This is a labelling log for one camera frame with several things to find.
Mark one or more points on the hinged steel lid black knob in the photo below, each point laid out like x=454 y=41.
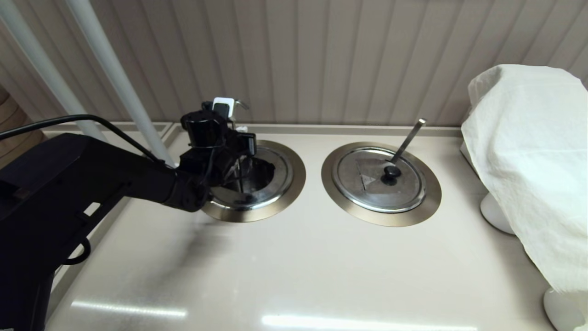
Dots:
x=367 y=193
x=257 y=200

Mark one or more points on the silver white wrist camera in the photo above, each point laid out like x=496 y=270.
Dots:
x=224 y=106

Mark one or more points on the white round appliance foot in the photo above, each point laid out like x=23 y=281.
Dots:
x=560 y=312
x=495 y=216

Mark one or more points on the white cloth cover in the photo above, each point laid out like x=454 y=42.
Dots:
x=528 y=151

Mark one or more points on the white round pole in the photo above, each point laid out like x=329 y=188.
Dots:
x=115 y=73
x=41 y=64

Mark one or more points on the bamboo steamer stack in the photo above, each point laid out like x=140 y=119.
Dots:
x=14 y=133

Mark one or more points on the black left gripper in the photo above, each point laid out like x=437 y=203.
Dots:
x=227 y=151

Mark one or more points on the steel soup pot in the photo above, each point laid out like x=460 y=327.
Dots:
x=262 y=174

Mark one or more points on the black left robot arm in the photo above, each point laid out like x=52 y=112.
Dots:
x=69 y=184

